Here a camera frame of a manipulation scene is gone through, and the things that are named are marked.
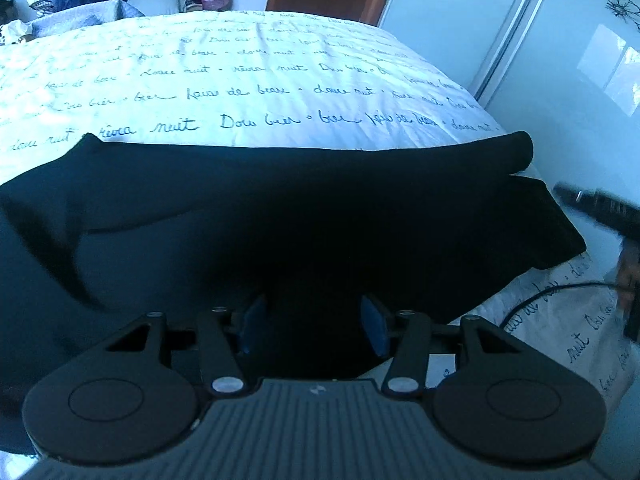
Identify black pants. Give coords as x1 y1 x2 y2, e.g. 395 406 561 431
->
0 131 587 453

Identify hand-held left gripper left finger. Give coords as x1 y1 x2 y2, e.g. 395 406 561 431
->
106 294 269 397

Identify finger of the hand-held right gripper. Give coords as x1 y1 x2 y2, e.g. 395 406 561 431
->
554 182 640 241

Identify grey quilted blanket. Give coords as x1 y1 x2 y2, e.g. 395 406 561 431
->
27 0 147 37

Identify bed with script-printed sheet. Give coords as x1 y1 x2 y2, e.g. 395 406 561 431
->
0 9 640 461

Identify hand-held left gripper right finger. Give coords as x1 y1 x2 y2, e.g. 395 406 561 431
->
359 293 507 397

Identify glossy white flower-print wardrobe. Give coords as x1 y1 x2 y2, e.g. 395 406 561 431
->
377 0 640 266

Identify black cable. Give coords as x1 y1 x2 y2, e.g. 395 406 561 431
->
500 283 632 331

